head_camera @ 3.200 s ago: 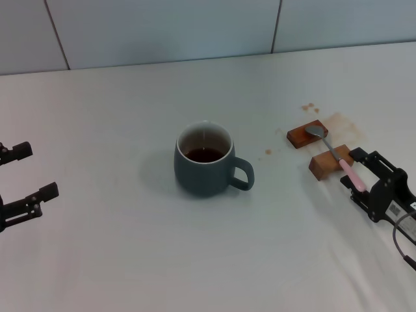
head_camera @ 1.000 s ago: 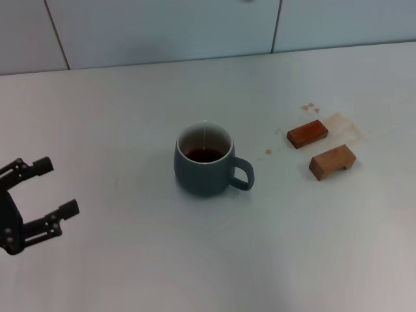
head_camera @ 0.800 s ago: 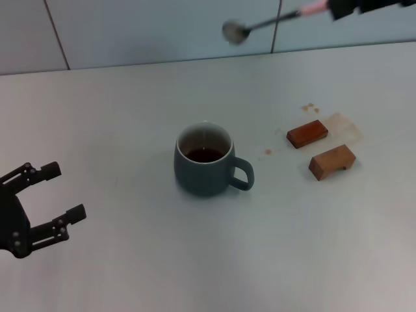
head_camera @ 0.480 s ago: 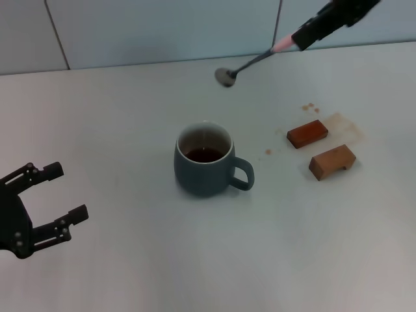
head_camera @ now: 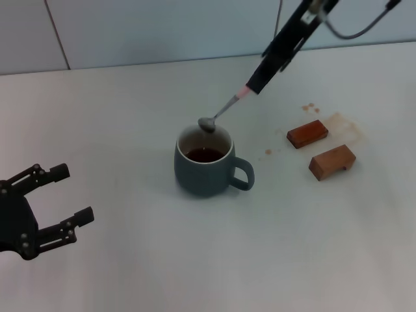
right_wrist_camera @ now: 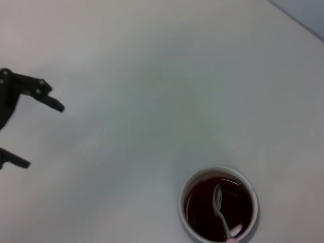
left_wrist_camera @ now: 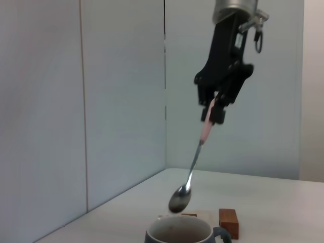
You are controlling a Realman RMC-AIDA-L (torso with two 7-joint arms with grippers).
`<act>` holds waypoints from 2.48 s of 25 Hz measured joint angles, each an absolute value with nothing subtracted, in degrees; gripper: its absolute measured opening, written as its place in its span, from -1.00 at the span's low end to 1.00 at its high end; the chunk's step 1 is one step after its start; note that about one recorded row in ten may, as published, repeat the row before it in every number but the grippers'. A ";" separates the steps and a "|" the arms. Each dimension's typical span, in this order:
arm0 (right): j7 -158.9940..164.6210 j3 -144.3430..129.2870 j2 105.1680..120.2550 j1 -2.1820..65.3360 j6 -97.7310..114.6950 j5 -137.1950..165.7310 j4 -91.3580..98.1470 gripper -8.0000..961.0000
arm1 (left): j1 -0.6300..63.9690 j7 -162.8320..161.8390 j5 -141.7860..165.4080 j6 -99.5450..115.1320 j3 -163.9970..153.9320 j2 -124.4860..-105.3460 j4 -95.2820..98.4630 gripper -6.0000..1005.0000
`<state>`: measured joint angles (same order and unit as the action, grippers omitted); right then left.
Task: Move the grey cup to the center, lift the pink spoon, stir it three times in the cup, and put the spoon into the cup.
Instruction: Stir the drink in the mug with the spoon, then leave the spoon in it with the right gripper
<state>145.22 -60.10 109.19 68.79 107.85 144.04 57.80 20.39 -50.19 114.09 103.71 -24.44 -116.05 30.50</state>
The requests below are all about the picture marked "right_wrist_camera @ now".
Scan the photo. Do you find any pink handled metal spoon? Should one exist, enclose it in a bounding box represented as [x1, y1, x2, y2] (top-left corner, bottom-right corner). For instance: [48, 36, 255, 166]
[212, 184, 241, 243]

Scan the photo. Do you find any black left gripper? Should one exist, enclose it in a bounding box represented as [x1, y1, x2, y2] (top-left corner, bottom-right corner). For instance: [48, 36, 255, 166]
[0, 68, 65, 170]

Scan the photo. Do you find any dark brown coffee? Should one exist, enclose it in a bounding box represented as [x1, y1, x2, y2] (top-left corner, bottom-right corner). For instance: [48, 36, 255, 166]
[183, 177, 254, 241]

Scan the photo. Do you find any grey ceramic cup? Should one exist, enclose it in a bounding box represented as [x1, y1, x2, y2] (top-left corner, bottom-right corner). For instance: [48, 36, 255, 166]
[178, 166, 259, 243]

